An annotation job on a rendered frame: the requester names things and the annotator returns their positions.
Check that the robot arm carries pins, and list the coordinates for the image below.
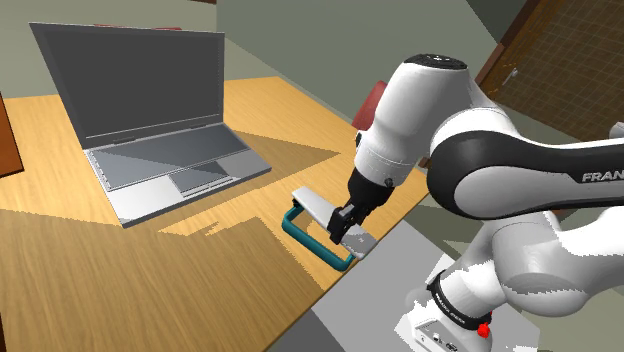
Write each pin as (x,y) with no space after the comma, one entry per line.
(492,195)

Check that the brown door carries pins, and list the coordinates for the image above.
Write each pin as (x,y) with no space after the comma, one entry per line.
(565,63)

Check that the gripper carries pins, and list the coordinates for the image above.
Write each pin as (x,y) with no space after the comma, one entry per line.
(368,191)

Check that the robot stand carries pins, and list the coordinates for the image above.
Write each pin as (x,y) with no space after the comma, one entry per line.
(380,292)

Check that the dark red chair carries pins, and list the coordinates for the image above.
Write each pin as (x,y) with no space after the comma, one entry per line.
(369,107)

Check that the grey laptop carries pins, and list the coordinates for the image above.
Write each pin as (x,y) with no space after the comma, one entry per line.
(146,92)

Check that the brown wooden panel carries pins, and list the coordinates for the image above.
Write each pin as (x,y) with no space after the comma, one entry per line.
(8,141)

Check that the wooden desk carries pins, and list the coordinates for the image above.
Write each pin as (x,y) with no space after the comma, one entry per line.
(146,282)

